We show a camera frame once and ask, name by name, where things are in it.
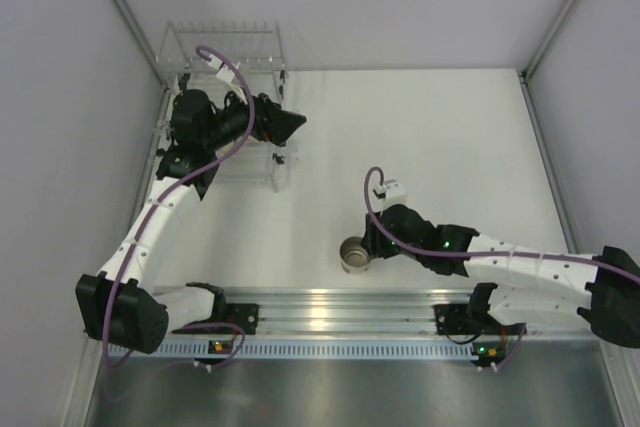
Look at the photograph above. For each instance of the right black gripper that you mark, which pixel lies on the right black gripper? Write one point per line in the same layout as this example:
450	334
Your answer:
374	243

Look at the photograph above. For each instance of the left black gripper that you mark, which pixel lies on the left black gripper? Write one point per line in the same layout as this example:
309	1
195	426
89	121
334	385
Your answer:
272	123

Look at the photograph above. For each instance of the steel cup front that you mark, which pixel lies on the steel cup front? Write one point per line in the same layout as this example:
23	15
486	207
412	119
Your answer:
354	258

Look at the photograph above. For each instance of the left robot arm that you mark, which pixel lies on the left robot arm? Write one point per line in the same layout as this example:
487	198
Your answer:
119	305

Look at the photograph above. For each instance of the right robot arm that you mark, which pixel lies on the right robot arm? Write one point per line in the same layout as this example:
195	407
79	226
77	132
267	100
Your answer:
515	285

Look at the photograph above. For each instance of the clear acrylic dish rack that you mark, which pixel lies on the clear acrylic dish rack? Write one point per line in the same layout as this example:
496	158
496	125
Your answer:
256	51

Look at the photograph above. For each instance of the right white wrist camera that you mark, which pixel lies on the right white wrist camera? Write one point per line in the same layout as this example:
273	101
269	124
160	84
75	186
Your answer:
390	192

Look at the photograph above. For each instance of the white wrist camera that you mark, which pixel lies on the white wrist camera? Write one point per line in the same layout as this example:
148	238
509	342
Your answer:
390	192
227	72

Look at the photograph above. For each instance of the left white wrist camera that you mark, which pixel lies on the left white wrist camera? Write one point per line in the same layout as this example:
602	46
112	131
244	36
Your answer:
227	72

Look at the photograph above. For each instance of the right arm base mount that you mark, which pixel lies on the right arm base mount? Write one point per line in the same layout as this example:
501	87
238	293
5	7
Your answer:
453	320

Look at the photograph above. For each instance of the aluminium mounting rail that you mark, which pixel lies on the aluminium mounting rail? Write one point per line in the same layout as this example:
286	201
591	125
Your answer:
335	312

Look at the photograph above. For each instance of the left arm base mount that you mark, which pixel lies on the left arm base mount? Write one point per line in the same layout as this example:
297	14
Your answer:
244	315

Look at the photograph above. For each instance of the left aluminium frame post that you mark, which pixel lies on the left aluminium frame post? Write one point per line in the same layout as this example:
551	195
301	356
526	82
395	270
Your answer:
140	39

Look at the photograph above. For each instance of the aluminium frame post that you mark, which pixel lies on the aluminium frame post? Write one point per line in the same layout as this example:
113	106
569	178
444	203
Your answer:
551	34
140	39

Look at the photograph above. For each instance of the white slotted cable duct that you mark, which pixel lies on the white slotted cable duct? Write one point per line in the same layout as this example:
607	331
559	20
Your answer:
337	349

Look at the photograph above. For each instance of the right aluminium frame post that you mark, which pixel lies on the right aluminium frame post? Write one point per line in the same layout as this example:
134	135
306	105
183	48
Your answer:
551	34

